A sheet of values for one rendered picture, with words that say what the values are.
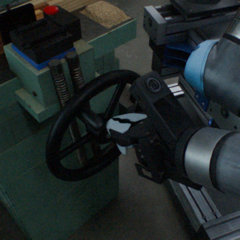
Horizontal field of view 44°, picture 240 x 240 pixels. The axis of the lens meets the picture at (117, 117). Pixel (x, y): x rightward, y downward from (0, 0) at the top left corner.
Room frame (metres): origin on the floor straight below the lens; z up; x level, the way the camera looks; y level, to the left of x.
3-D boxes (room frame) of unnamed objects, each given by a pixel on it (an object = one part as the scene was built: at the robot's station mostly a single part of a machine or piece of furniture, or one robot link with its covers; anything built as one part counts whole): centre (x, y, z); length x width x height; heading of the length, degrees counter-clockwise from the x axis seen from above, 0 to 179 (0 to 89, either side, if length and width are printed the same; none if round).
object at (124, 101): (0.76, -0.02, 0.58); 0.12 x 0.08 x 0.08; 43
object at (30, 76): (0.54, 0.15, 0.92); 0.15 x 0.13 x 0.09; 133
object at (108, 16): (0.78, 0.04, 0.91); 0.12 x 0.09 x 0.03; 43
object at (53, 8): (0.58, 0.13, 1.02); 0.03 x 0.03 x 0.01
